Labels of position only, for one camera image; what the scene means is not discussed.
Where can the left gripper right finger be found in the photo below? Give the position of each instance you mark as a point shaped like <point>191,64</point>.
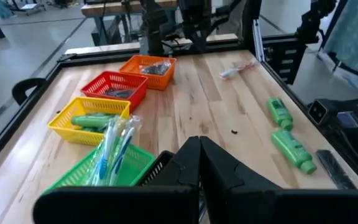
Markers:
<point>232,193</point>

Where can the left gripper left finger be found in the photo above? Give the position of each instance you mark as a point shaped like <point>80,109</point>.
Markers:
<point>179,186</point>

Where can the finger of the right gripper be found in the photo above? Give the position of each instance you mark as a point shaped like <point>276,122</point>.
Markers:
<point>196,40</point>
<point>203,40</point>

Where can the red white toothbrush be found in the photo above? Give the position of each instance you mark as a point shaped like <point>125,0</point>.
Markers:
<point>236,69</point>

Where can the black plastic basket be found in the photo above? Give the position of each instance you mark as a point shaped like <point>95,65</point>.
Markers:
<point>157,168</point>

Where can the green plastic basket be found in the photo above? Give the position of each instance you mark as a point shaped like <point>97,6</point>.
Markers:
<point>135,165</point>

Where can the orange plastic basket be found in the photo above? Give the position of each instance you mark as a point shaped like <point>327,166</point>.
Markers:
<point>154,82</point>

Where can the wooden background workbench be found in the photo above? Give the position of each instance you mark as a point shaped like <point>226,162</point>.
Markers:
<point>113,7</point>

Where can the red plastic basket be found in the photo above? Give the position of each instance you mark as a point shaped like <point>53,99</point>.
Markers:
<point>110,77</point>

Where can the yellow plastic basket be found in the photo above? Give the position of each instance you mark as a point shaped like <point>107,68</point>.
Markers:
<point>73,107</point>

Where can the dark lit phone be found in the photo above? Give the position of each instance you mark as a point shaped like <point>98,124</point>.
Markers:
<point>348,119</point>

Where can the person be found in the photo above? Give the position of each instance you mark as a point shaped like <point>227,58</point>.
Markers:
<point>350,46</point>

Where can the silver metal bracket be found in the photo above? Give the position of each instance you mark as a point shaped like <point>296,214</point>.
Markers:
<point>257,40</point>

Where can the black table-level camera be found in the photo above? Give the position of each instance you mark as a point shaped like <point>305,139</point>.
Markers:
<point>317,112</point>

